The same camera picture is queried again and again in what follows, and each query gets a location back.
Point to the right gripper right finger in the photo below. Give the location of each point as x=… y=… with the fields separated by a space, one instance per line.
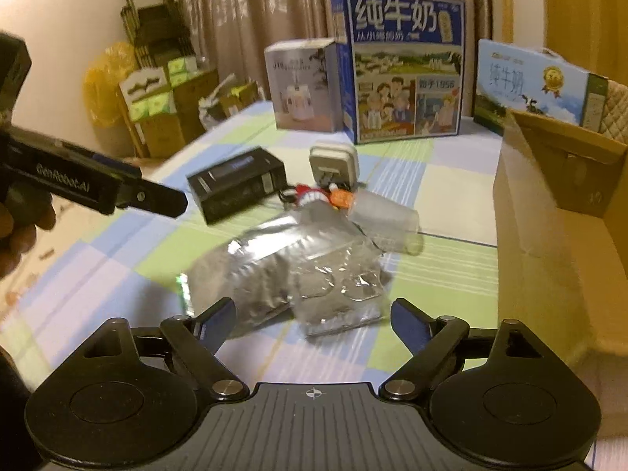
x=432 y=343

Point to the cardboard box with clutter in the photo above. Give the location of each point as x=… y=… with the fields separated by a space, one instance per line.
x=229 y=98

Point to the checkered tablecloth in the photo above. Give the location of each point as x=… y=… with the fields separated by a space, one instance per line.
x=91 y=268

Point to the black folding cart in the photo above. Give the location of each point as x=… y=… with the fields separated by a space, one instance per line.
x=158 y=33

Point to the quilted beige chair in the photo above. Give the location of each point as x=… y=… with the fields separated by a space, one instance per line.
x=614 y=120

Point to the person's left hand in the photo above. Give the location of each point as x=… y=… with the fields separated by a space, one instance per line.
x=24 y=210

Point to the open brown cardboard box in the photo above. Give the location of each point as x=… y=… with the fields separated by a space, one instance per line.
x=560 y=203

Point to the clear plastic cup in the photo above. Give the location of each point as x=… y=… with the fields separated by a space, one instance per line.
x=393 y=227

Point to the cardboard box with tissue packs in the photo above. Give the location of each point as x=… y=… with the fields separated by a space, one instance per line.
x=160 y=106

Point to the black shaver box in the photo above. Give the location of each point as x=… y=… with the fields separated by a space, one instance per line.
x=229 y=187

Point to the tall blue milk carton box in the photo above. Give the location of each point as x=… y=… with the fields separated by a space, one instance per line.
x=400 y=66

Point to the white power adapter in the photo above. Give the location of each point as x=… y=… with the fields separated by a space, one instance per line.
x=334 y=163

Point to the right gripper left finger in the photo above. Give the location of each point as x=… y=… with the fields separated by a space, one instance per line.
x=195 y=342

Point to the light blue milk gift box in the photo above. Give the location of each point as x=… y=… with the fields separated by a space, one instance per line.
x=539 y=82

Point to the wooden door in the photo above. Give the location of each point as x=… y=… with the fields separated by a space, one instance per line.
x=589 y=33

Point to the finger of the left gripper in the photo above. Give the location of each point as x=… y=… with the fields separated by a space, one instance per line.
x=142 y=193

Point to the clear plastic blister pack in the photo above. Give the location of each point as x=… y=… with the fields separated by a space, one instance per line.
x=337 y=289

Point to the yellow plastic bag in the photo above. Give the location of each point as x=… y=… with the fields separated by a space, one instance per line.
x=101 y=82

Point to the red Doraemon toy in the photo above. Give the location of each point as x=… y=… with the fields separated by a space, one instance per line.
x=335 y=195

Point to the silver foil pouch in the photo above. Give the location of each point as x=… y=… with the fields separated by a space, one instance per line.
x=252 y=269

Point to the white humidifier box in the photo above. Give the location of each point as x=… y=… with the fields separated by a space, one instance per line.
x=304 y=84

